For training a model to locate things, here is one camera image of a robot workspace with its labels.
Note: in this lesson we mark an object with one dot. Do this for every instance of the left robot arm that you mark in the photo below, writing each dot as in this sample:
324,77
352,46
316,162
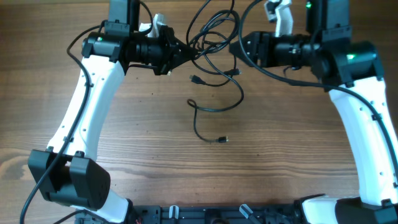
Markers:
67,172

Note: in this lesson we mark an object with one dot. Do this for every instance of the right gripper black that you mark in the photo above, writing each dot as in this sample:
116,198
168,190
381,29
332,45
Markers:
259,46

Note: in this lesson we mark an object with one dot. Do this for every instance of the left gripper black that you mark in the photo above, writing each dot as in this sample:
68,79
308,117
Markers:
178,51

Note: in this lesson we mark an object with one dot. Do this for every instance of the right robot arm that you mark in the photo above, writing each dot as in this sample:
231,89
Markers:
353,76

